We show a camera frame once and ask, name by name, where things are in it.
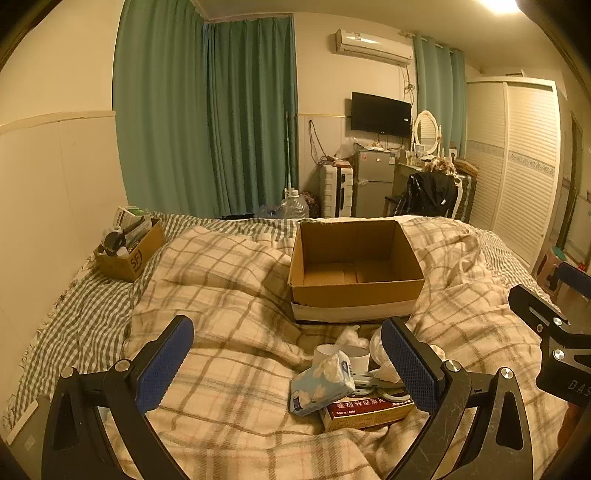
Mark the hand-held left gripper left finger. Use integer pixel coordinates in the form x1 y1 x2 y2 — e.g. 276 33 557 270
41 315 195 480

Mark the wide green curtain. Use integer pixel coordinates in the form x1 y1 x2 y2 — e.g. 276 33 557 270
204 15 299 220
112 0 209 219

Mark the white plastic wrapper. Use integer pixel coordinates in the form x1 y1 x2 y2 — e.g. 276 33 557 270
368 329 403 385

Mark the clear plastic bag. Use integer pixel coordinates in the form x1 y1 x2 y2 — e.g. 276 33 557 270
333 136 357 160

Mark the green gingham bedsheet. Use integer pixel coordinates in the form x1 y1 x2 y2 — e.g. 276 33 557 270
0 211 303 432

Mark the white paper cup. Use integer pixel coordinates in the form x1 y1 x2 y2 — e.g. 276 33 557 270
313 344 345 371
344 347 372 373

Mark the white suitcase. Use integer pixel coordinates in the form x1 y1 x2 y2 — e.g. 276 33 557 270
318 163 356 219

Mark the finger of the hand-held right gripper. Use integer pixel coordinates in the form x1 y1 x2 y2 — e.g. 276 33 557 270
508 285 591 365
556 262 591 292

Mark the beige plaid blanket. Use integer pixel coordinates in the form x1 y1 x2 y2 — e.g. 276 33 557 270
95 216 568 480

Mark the red medicine box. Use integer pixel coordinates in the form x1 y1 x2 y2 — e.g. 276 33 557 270
320 395 415 433

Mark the black round tape roll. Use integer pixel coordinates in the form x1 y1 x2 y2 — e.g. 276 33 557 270
104 229 126 256

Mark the blond wig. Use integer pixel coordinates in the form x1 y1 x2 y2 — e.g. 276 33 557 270
426 156 457 175

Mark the narrow light teal curtain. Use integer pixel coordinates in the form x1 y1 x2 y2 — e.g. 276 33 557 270
412 36 467 155

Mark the small cardboard box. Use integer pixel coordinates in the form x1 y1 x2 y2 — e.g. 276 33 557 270
93 216 166 283

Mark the white air conditioner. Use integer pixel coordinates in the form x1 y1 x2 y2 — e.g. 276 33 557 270
333 28 414 66

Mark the black wall television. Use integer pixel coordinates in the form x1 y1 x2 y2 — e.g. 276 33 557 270
350 91 413 138

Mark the grey flat board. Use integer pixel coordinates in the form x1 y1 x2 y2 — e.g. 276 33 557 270
4 394 52 463

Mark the green white carton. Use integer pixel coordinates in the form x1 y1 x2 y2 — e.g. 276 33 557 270
113 206 149 228

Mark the vanity table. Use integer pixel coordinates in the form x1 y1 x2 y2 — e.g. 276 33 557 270
385 161 428 216

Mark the large open cardboard box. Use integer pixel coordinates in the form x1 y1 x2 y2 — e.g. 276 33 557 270
287 220 426 324

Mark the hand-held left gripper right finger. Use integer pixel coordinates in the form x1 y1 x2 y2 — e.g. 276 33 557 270
381 316 539 480

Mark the white oval vanity mirror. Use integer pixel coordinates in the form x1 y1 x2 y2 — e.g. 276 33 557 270
412 110 443 156

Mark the ceiling light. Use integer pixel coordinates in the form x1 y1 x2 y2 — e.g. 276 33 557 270
475 0 528 14

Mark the small grey fridge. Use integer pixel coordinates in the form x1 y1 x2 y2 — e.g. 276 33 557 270
353 148 397 218

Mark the hanging wall cable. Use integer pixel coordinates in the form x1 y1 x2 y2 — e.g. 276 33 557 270
307 119 325 163

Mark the clear water jug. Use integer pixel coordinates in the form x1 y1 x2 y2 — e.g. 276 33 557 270
281 186 310 220

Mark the crumpled white tissue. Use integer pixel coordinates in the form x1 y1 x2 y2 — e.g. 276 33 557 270
334 325 371 350

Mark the white louvred wardrobe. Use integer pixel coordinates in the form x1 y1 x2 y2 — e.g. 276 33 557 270
464 77 570 274

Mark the blue floral tissue pack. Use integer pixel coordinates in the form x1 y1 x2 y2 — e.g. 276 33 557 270
290 349 356 417

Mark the black jacket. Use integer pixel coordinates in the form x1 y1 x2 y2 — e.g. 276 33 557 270
398 171 459 217

